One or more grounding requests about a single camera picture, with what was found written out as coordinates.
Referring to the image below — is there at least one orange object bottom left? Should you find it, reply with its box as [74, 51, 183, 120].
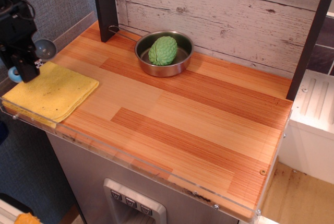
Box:
[14, 213, 41, 224]

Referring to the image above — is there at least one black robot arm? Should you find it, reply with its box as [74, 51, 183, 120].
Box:
[1, 0, 40, 82]

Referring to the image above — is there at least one blue handled grey spoon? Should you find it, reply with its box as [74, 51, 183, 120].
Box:
[8, 39, 58, 83]

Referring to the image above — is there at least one clear acrylic edge guard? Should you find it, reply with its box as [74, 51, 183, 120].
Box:
[1, 101, 261, 223]

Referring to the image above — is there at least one green bumpy toy fruit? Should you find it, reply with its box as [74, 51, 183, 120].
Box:
[148, 36, 177, 66]

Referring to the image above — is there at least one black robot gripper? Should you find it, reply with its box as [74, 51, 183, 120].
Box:
[1, 0, 40, 83]

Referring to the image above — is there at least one yellow folded cloth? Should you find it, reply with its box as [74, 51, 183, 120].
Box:
[2, 62, 99, 128]

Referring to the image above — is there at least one dark right vertical post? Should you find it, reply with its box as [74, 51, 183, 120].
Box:
[286, 0, 332, 101]

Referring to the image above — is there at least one toy fridge water dispenser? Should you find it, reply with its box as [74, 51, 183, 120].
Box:
[103, 178, 167, 223]

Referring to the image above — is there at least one steel pot with handle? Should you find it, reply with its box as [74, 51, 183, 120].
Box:
[119, 30, 194, 77]

